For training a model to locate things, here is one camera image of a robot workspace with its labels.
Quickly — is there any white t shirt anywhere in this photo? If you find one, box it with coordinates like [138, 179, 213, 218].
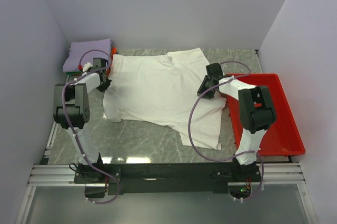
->
[103, 48, 225, 150]

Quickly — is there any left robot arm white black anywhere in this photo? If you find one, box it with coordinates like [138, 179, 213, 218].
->
[53, 57, 112, 183]

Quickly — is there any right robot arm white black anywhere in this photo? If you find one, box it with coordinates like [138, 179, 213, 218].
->
[197, 63, 276, 181]

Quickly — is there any folded orange t shirt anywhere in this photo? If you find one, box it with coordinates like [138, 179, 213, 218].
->
[106, 46, 117, 76]

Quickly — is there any folded green t shirt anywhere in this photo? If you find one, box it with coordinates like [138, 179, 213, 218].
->
[66, 72, 80, 75]

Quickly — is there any folded lilac t shirt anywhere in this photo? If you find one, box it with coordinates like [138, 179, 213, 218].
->
[63, 38, 112, 73]

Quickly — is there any red plastic bin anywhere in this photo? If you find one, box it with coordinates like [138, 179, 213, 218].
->
[220, 74, 305, 157]

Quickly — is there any black base bar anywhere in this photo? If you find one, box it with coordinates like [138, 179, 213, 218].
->
[74, 162, 261, 195]

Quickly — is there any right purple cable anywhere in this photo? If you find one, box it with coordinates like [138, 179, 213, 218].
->
[190, 61, 264, 201]

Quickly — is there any purple cable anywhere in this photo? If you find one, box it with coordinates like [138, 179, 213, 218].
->
[61, 50, 122, 205]
[190, 61, 264, 201]

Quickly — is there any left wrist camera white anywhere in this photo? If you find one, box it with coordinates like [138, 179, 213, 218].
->
[78, 62, 93, 73]

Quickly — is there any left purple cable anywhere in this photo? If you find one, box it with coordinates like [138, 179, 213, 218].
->
[61, 50, 122, 205]

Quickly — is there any aluminium frame rail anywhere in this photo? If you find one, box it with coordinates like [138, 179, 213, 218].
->
[28, 163, 306, 187]

